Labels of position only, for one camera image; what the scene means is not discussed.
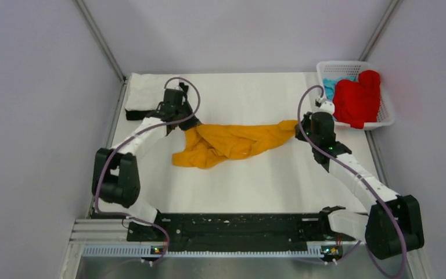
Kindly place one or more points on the aluminium frame post left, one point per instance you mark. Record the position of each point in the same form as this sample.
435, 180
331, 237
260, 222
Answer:
99, 39

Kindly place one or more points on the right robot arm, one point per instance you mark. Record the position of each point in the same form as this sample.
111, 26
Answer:
392, 223

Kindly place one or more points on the white folded t-shirt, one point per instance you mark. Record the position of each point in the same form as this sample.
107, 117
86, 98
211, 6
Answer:
140, 80

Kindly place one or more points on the yellow t-shirt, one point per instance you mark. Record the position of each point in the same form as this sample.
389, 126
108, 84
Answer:
208, 145

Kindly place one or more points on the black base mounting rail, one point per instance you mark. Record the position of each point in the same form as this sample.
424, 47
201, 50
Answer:
235, 232

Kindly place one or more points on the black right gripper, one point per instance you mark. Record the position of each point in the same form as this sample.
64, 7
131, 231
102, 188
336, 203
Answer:
307, 119

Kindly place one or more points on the red t-shirt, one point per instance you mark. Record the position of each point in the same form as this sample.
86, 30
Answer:
357, 103

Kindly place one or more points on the black folded t-shirt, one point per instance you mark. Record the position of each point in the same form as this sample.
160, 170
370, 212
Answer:
140, 114

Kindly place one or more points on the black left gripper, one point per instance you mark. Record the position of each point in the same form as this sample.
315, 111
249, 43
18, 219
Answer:
193, 121

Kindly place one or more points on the aluminium frame post right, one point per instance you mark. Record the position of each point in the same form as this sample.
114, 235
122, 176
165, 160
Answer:
376, 35

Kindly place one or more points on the light blue t-shirt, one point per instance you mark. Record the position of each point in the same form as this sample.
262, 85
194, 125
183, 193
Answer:
330, 85

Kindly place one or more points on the aluminium frame post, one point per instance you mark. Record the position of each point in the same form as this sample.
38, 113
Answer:
99, 39
376, 35

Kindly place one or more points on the white slotted cable duct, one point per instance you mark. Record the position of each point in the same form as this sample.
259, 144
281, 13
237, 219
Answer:
150, 251

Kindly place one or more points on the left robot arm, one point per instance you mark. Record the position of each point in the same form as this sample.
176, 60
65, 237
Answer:
116, 183

